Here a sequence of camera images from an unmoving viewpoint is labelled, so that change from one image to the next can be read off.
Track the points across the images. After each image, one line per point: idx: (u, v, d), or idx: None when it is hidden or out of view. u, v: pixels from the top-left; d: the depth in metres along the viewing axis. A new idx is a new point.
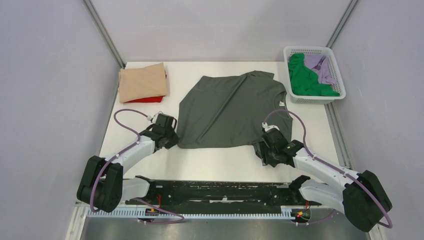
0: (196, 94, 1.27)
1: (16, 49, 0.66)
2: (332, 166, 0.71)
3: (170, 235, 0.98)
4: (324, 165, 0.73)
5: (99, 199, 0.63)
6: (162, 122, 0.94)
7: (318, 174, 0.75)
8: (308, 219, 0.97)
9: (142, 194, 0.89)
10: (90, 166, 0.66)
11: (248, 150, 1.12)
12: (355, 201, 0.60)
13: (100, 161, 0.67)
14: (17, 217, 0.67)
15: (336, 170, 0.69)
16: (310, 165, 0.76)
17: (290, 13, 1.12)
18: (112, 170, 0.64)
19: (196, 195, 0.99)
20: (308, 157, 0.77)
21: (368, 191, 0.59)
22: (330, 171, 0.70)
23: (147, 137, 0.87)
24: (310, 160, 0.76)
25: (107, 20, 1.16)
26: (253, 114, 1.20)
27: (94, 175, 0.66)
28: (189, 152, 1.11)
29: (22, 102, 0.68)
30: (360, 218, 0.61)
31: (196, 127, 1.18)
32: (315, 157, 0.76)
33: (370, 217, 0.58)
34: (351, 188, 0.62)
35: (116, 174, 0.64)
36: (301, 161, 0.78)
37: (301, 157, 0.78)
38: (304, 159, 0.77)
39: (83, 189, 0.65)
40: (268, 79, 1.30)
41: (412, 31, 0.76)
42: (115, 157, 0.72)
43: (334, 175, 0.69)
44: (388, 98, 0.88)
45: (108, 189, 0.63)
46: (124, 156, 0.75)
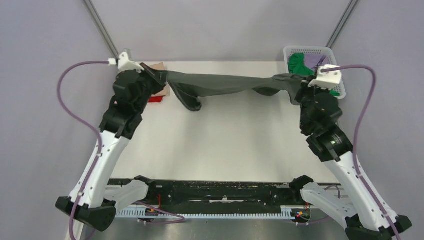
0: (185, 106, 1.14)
1: (17, 51, 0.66)
2: (375, 199, 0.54)
3: (170, 235, 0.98)
4: (366, 188, 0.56)
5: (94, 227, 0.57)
6: (123, 94, 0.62)
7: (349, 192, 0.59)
8: (308, 219, 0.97)
9: (142, 196, 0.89)
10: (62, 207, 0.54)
11: (249, 150, 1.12)
12: None
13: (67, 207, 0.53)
14: (18, 218, 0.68)
15: (377, 202, 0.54)
16: (349, 182, 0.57)
17: (291, 13, 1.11)
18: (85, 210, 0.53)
19: (196, 195, 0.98)
20: (351, 172, 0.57)
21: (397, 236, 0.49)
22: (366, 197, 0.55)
23: (116, 122, 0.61)
24: (353, 177, 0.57)
25: (107, 21, 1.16)
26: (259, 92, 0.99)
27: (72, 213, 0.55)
28: (189, 152, 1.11)
29: (23, 104, 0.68)
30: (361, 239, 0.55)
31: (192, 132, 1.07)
32: (361, 176, 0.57)
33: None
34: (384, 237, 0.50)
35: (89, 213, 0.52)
36: (338, 170, 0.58)
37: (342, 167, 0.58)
38: (345, 171, 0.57)
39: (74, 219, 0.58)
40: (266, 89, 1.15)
41: (412, 31, 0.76)
42: (79, 196, 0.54)
43: (372, 209, 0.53)
44: (387, 97, 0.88)
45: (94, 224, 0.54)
46: (91, 185, 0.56)
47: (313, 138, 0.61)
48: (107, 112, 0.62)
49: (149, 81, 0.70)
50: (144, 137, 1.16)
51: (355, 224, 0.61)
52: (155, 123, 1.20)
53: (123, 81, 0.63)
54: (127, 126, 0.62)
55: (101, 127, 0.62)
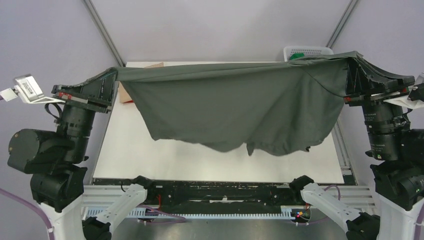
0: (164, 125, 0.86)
1: (16, 51, 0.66)
2: None
3: (170, 235, 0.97)
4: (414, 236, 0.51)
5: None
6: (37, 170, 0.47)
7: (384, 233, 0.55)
8: (308, 219, 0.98)
9: (142, 199, 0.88)
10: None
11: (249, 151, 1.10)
12: None
13: None
14: None
15: None
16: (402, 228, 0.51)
17: (291, 13, 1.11)
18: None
19: (196, 195, 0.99)
20: (410, 219, 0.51)
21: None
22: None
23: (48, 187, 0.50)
24: (410, 224, 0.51)
25: (106, 21, 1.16)
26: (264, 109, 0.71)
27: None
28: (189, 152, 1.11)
29: None
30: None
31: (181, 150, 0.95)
32: (419, 225, 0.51)
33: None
34: None
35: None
36: (399, 214, 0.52)
37: (405, 214, 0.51)
38: (405, 219, 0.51)
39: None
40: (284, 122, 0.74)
41: (413, 31, 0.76)
42: None
43: None
44: None
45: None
46: None
47: (390, 176, 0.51)
48: (32, 183, 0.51)
49: (78, 114, 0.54)
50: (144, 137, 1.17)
51: (356, 227, 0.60)
52: None
53: (20, 152, 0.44)
54: (63, 192, 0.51)
55: (36, 200, 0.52)
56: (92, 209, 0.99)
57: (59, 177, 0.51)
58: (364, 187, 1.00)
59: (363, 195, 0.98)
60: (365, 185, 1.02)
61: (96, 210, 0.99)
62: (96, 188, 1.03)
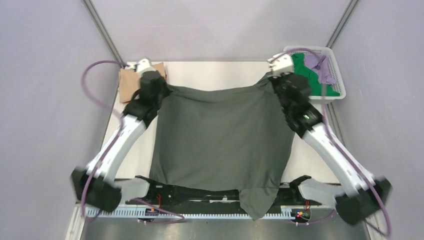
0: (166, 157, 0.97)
1: (18, 52, 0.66)
2: (347, 159, 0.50)
3: (170, 235, 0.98)
4: (342, 153, 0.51)
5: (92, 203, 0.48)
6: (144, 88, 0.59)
7: (330, 165, 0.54)
8: (308, 219, 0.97)
9: (142, 194, 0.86)
10: (74, 174, 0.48)
11: None
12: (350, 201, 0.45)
13: (81, 179, 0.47)
14: (18, 219, 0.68)
15: (351, 164, 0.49)
16: (326, 149, 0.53)
17: (291, 13, 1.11)
18: (99, 180, 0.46)
19: (196, 195, 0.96)
20: (325, 139, 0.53)
21: (378, 198, 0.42)
22: (346, 165, 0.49)
23: (132, 116, 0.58)
24: (327, 142, 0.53)
25: (107, 21, 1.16)
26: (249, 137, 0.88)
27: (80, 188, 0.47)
28: None
29: (25, 104, 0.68)
30: (350, 214, 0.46)
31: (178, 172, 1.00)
32: (336, 143, 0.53)
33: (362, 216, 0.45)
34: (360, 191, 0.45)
35: (104, 183, 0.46)
36: (313, 140, 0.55)
37: (317, 138, 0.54)
38: (319, 141, 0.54)
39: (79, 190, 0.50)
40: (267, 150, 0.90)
41: (413, 31, 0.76)
42: (97, 169, 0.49)
43: (346, 169, 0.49)
44: (388, 97, 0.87)
45: (96, 196, 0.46)
46: (107, 163, 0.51)
47: (290, 115, 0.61)
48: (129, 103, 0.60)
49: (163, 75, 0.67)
50: (145, 136, 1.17)
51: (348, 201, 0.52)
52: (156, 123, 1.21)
53: (150, 74, 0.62)
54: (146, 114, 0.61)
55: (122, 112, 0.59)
56: (92, 209, 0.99)
57: (149, 105, 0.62)
58: None
59: None
60: None
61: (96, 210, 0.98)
62: None
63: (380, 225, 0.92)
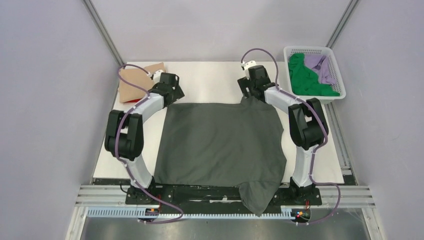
0: (173, 154, 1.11)
1: (18, 53, 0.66)
2: (289, 94, 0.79)
3: (170, 235, 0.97)
4: (285, 94, 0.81)
5: (122, 147, 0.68)
6: (165, 79, 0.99)
7: (280, 105, 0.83)
8: (308, 219, 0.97)
9: (146, 183, 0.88)
10: (111, 118, 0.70)
11: (244, 154, 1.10)
12: (295, 115, 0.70)
13: (119, 114, 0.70)
14: (18, 219, 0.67)
15: (290, 95, 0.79)
16: (276, 96, 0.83)
17: (291, 13, 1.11)
18: (134, 118, 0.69)
19: (196, 195, 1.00)
20: (274, 91, 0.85)
21: (309, 107, 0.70)
22: (288, 99, 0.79)
23: (156, 93, 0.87)
24: (276, 92, 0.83)
25: (107, 21, 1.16)
26: (244, 136, 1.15)
27: (116, 125, 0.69)
28: (191, 151, 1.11)
29: (25, 104, 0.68)
30: (294, 132, 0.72)
31: (179, 172, 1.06)
32: (281, 90, 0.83)
33: (305, 131, 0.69)
34: (297, 106, 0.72)
35: (137, 121, 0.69)
36: (268, 95, 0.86)
37: (270, 93, 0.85)
38: (271, 93, 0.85)
39: (108, 140, 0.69)
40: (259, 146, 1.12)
41: (413, 32, 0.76)
42: (132, 109, 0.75)
43: (289, 100, 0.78)
44: (387, 98, 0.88)
45: (130, 135, 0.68)
46: (141, 109, 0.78)
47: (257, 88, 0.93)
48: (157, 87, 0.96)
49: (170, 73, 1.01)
50: (145, 136, 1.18)
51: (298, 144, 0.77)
52: (156, 123, 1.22)
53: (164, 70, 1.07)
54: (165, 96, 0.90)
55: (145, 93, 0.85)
56: (92, 209, 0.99)
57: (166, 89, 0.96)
58: (364, 187, 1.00)
59: (363, 195, 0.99)
60: (365, 185, 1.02)
61: (96, 210, 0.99)
62: (95, 188, 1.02)
63: (381, 225, 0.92)
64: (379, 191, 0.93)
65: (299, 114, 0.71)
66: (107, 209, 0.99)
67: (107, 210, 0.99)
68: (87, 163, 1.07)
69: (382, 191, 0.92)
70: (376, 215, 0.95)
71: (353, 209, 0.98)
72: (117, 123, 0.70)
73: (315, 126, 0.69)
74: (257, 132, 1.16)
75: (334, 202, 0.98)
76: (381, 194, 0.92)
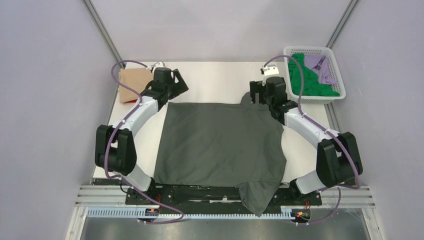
0: (174, 153, 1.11)
1: (18, 52, 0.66)
2: (316, 124, 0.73)
3: (170, 235, 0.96)
4: (312, 123, 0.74)
5: (112, 163, 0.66)
6: (159, 77, 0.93)
7: (304, 133, 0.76)
8: (308, 219, 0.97)
9: (144, 187, 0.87)
10: (99, 133, 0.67)
11: (243, 154, 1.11)
12: (327, 154, 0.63)
13: (107, 129, 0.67)
14: (18, 219, 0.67)
15: (318, 126, 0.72)
16: (299, 123, 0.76)
17: (291, 13, 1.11)
18: (122, 135, 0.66)
19: (196, 195, 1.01)
20: (297, 115, 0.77)
21: (343, 146, 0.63)
22: (316, 129, 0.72)
23: (148, 97, 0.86)
24: (300, 118, 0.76)
25: (107, 21, 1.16)
26: (244, 136, 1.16)
27: (105, 141, 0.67)
28: (191, 150, 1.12)
29: (25, 103, 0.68)
30: (323, 171, 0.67)
31: (179, 170, 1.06)
32: (305, 115, 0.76)
33: (336, 173, 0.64)
34: (329, 142, 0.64)
35: (126, 138, 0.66)
36: (290, 118, 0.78)
37: (292, 117, 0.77)
38: (294, 117, 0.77)
39: (98, 156, 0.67)
40: (259, 146, 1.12)
41: (412, 32, 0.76)
42: (121, 123, 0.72)
43: (316, 131, 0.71)
44: (387, 97, 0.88)
45: (120, 152, 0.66)
46: (130, 121, 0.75)
47: (276, 107, 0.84)
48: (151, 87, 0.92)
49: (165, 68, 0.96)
50: (145, 136, 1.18)
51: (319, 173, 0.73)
52: (156, 123, 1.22)
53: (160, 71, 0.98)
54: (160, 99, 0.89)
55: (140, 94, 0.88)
56: (92, 209, 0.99)
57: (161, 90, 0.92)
58: (364, 187, 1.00)
59: (363, 195, 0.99)
60: (365, 185, 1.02)
61: (96, 210, 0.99)
62: (95, 188, 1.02)
63: (381, 225, 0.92)
64: (379, 191, 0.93)
65: (333, 152, 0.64)
66: (107, 209, 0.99)
67: (108, 210, 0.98)
68: (87, 163, 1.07)
69: (382, 191, 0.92)
70: (376, 215, 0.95)
71: (353, 209, 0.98)
72: (105, 140, 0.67)
73: (347, 167, 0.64)
74: (256, 132, 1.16)
75: (334, 202, 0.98)
76: (381, 195, 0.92)
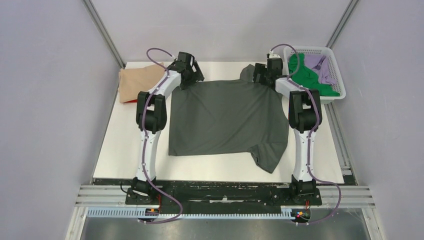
0: (183, 126, 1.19)
1: (16, 53, 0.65)
2: (294, 84, 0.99)
3: (170, 235, 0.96)
4: (291, 84, 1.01)
5: (150, 121, 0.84)
6: (182, 58, 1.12)
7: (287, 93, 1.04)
8: (308, 219, 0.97)
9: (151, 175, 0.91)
10: (139, 98, 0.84)
11: (247, 129, 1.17)
12: (294, 100, 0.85)
13: (146, 95, 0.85)
14: (17, 220, 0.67)
15: (294, 85, 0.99)
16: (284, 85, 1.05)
17: (291, 13, 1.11)
18: (158, 99, 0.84)
19: (196, 195, 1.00)
20: (284, 80, 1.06)
21: (310, 97, 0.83)
22: (292, 87, 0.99)
23: (174, 71, 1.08)
24: (285, 82, 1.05)
25: (107, 20, 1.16)
26: (247, 112, 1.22)
27: (143, 103, 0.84)
28: (199, 126, 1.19)
29: (23, 104, 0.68)
30: (292, 116, 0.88)
31: (188, 144, 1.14)
32: (289, 80, 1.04)
33: (300, 117, 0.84)
34: (299, 93, 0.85)
35: (161, 102, 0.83)
36: (279, 84, 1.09)
37: (278, 82, 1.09)
38: (280, 83, 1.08)
39: (138, 116, 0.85)
40: (262, 123, 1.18)
41: (412, 31, 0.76)
42: (156, 90, 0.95)
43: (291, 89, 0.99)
44: (387, 97, 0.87)
45: (157, 113, 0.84)
46: (163, 89, 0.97)
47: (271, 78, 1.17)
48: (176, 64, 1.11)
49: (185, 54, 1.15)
50: None
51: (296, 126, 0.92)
52: None
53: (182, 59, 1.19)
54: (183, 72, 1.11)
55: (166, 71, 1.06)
56: (92, 209, 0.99)
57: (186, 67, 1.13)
58: (364, 187, 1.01)
59: (363, 195, 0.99)
60: (365, 185, 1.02)
61: (96, 210, 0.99)
62: (95, 188, 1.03)
63: (381, 225, 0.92)
64: (379, 191, 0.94)
65: (299, 100, 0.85)
66: (107, 209, 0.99)
67: (107, 210, 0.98)
68: (87, 162, 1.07)
69: (382, 191, 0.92)
70: (376, 215, 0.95)
71: (353, 209, 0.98)
72: (144, 102, 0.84)
73: (310, 114, 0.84)
74: (259, 110, 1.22)
75: (334, 202, 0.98)
76: (381, 194, 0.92)
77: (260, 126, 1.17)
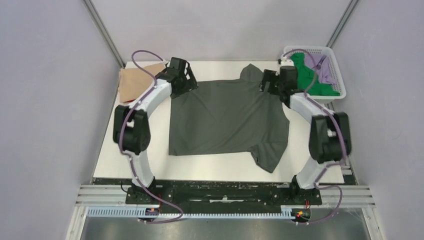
0: (183, 127, 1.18)
1: (17, 52, 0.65)
2: (316, 104, 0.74)
3: (170, 235, 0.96)
4: (311, 103, 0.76)
5: (128, 141, 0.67)
6: (174, 64, 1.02)
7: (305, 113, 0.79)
8: (308, 219, 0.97)
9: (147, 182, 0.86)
10: (116, 113, 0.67)
11: (246, 129, 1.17)
12: (317, 126, 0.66)
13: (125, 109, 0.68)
14: (17, 219, 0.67)
15: (317, 106, 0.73)
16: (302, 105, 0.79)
17: (291, 12, 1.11)
18: (138, 115, 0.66)
19: (196, 195, 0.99)
20: (302, 98, 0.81)
21: (335, 123, 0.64)
22: (313, 107, 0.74)
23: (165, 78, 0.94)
24: (303, 100, 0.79)
25: (107, 20, 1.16)
26: (247, 112, 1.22)
27: (122, 119, 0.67)
28: (199, 127, 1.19)
29: (24, 104, 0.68)
30: (314, 145, 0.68)
31: (189, 144, 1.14)
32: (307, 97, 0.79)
33: (325, 147, 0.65)
34: (321, 116, 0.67)
35: (142, 118, 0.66)
36: (294, 100, 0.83)
37: (294, 98, 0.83)
38: (298, 100, 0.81)
39: (115, 135, 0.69)
40: (262, 122, 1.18)
41: (413, 30, 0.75)
42: (137, 103, 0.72)
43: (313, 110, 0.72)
44: (388, 97, 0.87)
45: (137, 130, 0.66)
46: (145, 103, 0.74)
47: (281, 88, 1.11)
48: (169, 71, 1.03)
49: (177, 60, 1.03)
50: None
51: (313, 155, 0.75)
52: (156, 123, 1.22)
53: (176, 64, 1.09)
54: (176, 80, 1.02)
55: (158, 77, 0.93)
56: (92, 209, 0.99)
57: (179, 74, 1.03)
58: (364, 187, 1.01)
59: (364, 195, 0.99)
60: (365, 185, 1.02)
61: (96, 210, 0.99)
62: (95, 188, 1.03)
63: (381, 225, 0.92)
64: (379, 191, 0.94)
65: (322, 126, 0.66)
66: (107, 208, 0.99)
67: (107, 210, 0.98)
68: (87, 162, 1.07)
69: (382, 191, 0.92)
70: (376, 215, 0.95)
71: (353, 209, 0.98)
72: (122, 117, 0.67)
73: (336, 145, 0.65)
74: (259, 110, 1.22)
75: (334, 202, 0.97)
76: (381, 194, 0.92)
77: (260, 126, 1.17)
